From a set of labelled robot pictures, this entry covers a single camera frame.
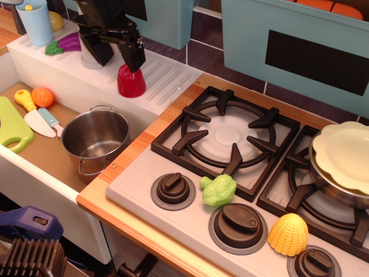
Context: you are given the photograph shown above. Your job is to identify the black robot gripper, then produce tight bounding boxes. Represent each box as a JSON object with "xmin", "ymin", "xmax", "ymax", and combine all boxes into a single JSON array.
[{"xmin": 73, "ymin": 1, "xmax": 146, "ymax": 73}]

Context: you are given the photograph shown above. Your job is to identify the red toy sweet potato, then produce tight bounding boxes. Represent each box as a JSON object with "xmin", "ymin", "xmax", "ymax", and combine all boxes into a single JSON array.
[{"xmin": 117, "ymin": 64, "xmax": 146, "ymax": 98}]

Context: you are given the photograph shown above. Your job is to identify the stainless steel pot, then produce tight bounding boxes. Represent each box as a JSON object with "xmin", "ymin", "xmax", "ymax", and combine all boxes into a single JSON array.
[{"xmin": 61, "ymin": 104, "xmax": 131, "ymax": 184}]

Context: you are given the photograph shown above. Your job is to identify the white faucet base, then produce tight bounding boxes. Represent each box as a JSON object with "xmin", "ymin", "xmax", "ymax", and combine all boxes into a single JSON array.
[{"xmin": 80, "ymin": 37, "xmax": 103, "ymax": 70}]

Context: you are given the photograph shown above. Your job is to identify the purple toy eggplant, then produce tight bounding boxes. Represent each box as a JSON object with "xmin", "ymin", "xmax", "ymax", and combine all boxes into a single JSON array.
[{"xmin": 45, "ymin": 32, "xmax": 81, "ymax": 55}]

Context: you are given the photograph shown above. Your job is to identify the teal cabinet left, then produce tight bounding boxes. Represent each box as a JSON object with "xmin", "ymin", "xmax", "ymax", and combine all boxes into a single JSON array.
[{"xmin": 127, "ymin": 0, "xmax": 196, "ymax": 50}]

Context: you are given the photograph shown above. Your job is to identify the yellow toy lemon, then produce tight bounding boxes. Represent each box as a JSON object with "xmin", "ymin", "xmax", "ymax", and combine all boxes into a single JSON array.
[{"xmin": 48, "ymin": 11, "xmax": 64, "ymax": 32}]

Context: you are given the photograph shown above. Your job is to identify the orange toy fruit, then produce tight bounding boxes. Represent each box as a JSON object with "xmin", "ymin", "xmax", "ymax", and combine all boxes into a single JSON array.
[{"xmin": 31, "ymin": 88, "xmax": 54, "ymax": 108}]

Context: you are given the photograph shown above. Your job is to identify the light blue plastic cup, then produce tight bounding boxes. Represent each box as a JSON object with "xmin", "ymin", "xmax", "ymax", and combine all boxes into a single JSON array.
[{"xmin": 16, "ymin": 0, "xmax": 54, "ymax": 46}]

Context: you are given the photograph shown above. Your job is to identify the white toy sink unit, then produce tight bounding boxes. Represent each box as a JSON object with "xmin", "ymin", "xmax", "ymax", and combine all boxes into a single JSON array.
[{"xmin": 1, "ymin": 36, "xmax": 200, "ymax": 264}]

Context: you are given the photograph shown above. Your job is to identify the green toy cutting board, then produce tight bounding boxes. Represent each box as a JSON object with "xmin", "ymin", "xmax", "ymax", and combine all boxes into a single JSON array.
[{"xmin": 1, "ymin": 96, "xmax": 35, "ymax": 154}]

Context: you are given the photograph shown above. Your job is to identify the left black burner grate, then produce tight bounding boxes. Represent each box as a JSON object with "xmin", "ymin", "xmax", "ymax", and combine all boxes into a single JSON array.
[{"xmin": 151, "ymin": 87, "xmax": 300, "ymax": 202}]

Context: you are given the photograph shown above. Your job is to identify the black burner grate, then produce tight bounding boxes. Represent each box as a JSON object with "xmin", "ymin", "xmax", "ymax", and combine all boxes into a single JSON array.
[
  {"xmin": 257, "ymin": 125, "xmax": 368, "ymax": 261},
  {"xmin": 151, "ymin": 87, "xmax": 300, "ymax": 202}
]

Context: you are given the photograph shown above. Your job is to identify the left brown stove knob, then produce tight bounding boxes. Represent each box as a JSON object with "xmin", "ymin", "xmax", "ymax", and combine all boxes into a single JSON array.
[{"xmin": 150, "ymin": 173, "xmax": 196, "ymax": 211}]

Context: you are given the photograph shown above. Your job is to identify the brown stove knob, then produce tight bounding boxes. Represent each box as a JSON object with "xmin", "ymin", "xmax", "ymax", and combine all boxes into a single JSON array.
[
  {"xmin": 150, "ymin": 173, "xmax": 196, "ymax": 211},
  {"xmin": 287, "ymin": 245, "xmax": 342, "ymax": 277},
  {"xmin": 208, "ymin": 203, "xmax": 268, "ymax": 256}
]

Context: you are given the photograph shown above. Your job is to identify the green toy broccoli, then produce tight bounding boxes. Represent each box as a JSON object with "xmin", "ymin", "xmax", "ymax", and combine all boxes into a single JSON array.
[{"xmin": 199, "ymin": 174, "xmax": 237, "ymax": 207}]

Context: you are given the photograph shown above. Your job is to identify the grey stove top panel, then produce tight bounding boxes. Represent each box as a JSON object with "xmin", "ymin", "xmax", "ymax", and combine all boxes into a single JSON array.
[{"xmin": 106, "ymin": 115, "xmax": 369, "ymax": 277}]

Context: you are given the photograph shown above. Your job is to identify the blue clamp device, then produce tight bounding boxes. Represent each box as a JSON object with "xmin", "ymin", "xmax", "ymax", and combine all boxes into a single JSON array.
[{"xmin": 1, "ymin": 205, "xmax": 63, "ymax": 240}]

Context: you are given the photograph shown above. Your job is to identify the teal cabinet with black panel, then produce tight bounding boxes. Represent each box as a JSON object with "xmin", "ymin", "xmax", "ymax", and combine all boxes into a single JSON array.
[{"xmin": 221, "ymin": 1, "xmax": 368, "ymax": 117}]

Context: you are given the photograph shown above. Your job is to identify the middle brown stove knob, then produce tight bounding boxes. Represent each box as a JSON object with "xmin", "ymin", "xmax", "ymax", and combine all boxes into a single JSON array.
[{"xmin": 208, "ymin": 203, "xmax": 268, "ymax": 256}]

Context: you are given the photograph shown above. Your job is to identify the brown finned heat sink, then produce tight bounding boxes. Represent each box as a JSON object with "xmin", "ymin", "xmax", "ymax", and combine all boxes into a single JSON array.
[{"xmin": 1, "ymin": 238, "xmax": 67, "ymax": 276}]

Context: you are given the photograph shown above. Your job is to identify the right black burner grate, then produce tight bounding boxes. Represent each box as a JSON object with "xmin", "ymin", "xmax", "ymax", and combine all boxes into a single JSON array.
[{"xmin": 257, "ymin": 125, "xmax": 368, "ymax": 261}]

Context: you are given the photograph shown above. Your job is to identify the pale yellow flower plate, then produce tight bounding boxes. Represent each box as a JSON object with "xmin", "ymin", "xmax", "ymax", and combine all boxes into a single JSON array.
[{"xmin": 312, "ymin": 121, "xmax": 368, "ymax": 195}]

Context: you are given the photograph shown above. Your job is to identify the yellow toy corn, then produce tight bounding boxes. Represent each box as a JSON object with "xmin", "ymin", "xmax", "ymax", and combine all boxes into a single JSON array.
[{"xmin": 268, "ymin": 213, "xmax": 308, "ymax": 257}]

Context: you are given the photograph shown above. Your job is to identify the steel pan on stove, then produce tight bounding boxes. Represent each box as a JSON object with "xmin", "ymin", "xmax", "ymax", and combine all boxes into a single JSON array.
[{"xmin": 308, "ymin": 132, "xmax": 368, "ymax": 209}]

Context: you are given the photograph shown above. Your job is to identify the right brown stove knob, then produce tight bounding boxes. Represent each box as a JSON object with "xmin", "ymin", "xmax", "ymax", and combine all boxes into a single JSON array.
[{"xmin": 287, "ymin": 245, "xmax": 342, "ymax": 277}]

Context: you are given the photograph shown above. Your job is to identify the blue handled toy knife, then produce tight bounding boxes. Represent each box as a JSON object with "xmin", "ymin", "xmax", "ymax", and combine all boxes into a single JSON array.
[{"xmin": 38, "ymin": 107, "xmax": 63, "ymax": 137}]

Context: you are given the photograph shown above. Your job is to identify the yellow handled toy knife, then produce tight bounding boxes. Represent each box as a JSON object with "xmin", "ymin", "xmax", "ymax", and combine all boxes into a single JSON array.
[{"xmin": 14, "ymin": 89, "xmax": 57, "ymax": 138}]

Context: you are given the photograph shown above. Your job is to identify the black oven door handle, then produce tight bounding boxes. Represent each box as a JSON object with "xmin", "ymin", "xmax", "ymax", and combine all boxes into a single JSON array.
[{"xmin": 116, "ymin": 253, "xmax": 158, "ymax": 277}]

